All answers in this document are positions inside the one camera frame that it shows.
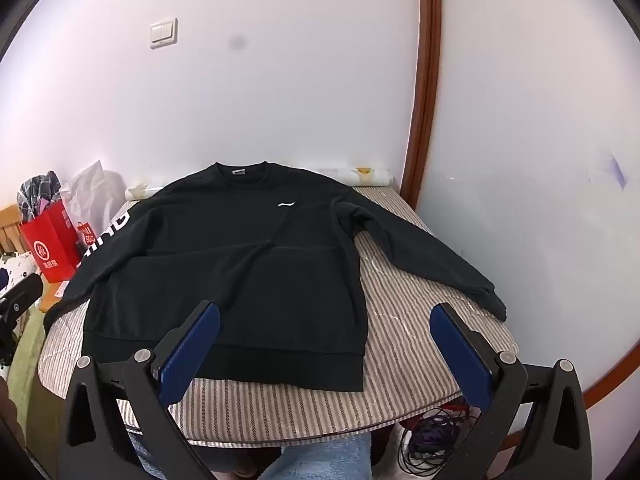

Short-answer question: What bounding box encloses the white light switch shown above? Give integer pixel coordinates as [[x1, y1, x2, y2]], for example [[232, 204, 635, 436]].
[[149, 17, 179, 51]]

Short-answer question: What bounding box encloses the plaid cloth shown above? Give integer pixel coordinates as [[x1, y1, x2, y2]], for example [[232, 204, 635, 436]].
[[16, 170, 71, 223]]

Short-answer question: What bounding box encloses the black sweatshirt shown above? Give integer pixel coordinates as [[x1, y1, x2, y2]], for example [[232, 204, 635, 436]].
[[42, 161, 510, 393]]

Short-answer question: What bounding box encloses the black cable bundle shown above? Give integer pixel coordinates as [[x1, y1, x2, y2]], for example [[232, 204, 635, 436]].
[[397, 405, 473, 476]]

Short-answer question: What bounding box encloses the red paper bag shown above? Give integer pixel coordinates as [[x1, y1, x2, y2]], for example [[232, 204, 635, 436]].
[[20, 199, 83, 283]]

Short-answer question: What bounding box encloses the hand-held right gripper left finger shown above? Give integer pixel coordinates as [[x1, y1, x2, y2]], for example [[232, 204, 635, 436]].
[[57, 301, 222, 480]]

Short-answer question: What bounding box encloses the green blanket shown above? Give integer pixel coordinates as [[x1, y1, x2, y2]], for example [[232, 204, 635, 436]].
[[0, 305, 53, 463]]

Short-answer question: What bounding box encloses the wooden nightstand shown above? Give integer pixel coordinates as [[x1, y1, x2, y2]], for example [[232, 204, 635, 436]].
[[39, 280, 70, 317]]

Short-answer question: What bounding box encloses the wooden headboard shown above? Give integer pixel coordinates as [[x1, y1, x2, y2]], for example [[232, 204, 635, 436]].
[[0, 204, 27, 257]]

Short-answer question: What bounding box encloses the white floral pillow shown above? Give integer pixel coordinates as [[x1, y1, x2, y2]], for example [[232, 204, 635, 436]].
[[0, 250, 38, 306]]

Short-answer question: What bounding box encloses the brown wooden door frame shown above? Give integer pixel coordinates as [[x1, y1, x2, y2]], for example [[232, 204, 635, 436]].
[[397, 0, 640, 456]]

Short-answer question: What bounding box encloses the person's blue jeans leg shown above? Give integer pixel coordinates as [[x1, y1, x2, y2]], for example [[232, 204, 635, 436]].
[[260, 432, 373, 480]]

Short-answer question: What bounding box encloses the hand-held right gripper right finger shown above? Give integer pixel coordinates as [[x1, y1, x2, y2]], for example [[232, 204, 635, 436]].
[[429, 302, 593, 480]]

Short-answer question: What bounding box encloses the striped quilt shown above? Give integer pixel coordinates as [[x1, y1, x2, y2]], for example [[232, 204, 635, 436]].
[[37, 185, 521, 448]]

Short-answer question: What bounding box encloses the white plastic shopping bag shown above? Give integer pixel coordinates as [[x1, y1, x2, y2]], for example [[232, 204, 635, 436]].
[[67, 160, 131, 257]]

